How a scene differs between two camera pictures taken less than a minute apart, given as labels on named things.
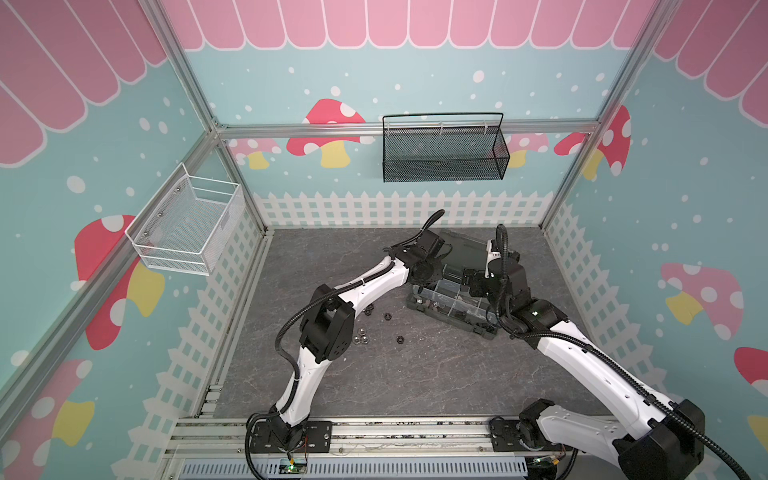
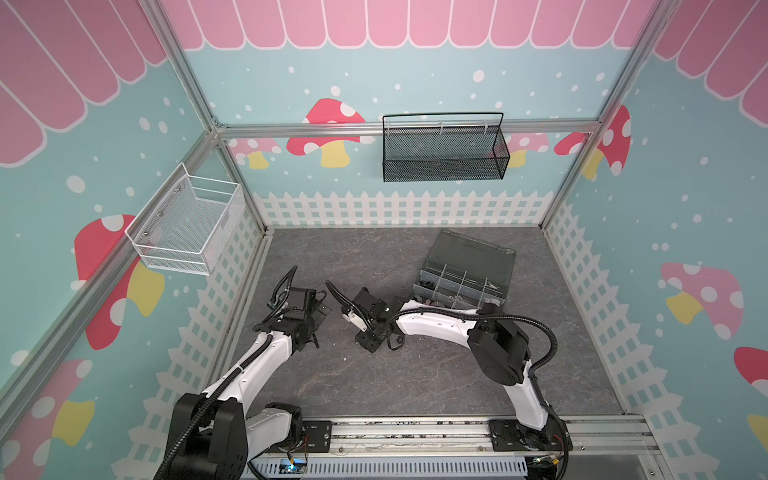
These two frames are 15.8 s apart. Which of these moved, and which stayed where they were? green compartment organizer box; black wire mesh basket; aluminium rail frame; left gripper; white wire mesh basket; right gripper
Moved: left gripper; right gripper
Stayed: black wire mesh basket; green compartment organizer box; aluminium rail frame; white wire mesh basket
